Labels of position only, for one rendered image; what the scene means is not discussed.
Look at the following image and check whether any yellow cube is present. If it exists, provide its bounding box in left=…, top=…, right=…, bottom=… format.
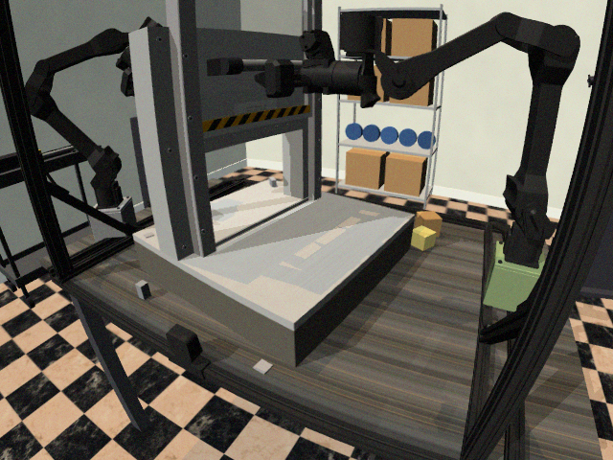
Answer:
left=411, top=226, right=437, bottom=251

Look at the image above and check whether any brown cardboard box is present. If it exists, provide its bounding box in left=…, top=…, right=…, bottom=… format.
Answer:
left=415, top=211, right=443, bottom=237

